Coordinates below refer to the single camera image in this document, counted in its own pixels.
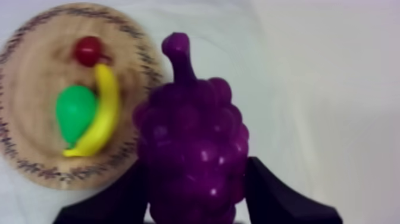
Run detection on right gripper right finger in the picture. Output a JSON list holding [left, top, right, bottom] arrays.
[[244, 156, 344, 224]]

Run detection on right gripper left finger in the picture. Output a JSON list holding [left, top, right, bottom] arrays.
[[52, 158, 151, 224]]

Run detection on purple toy grapes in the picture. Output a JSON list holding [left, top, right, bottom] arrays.
[[132, 32, 250, 224]]

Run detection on round wooden board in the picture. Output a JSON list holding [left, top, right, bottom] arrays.
[[0, 2, 167, 191]]

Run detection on yellow toy banana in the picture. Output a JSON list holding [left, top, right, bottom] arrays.
[[62, 63, 121, 158]]

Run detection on green toy pear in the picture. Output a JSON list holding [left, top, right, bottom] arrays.
[[55, 85, 99, 149]]

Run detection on small red fruit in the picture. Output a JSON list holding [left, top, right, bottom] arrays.
[[73, 36, 112, 68]]

